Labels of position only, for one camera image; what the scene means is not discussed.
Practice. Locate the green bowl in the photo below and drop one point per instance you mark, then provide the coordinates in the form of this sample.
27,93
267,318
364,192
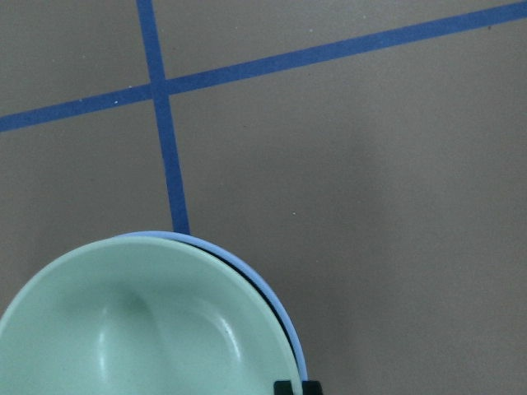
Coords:
140,315

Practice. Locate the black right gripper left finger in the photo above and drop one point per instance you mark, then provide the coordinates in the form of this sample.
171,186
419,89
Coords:
282,387

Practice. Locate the blue bowl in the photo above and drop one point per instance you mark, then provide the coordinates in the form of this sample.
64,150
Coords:
250,275

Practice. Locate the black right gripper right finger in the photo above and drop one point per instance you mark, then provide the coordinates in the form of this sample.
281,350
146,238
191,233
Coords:
311,387

